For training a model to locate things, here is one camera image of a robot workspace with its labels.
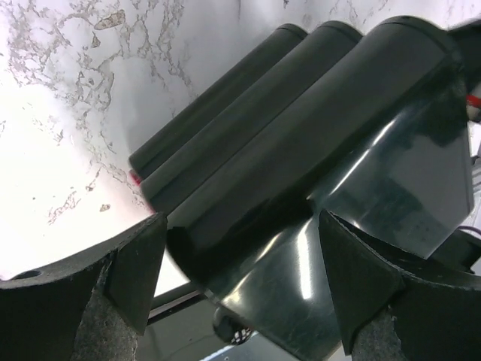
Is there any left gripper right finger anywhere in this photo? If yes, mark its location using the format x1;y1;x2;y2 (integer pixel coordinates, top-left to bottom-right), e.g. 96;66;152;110
319;210;480;360

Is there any black pink drawer organizer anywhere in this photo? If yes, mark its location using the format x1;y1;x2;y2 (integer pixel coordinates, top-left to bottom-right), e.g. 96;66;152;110
129;16;480;360

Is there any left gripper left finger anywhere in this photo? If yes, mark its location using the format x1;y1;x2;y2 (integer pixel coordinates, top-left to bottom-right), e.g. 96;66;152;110
1;214;167;360

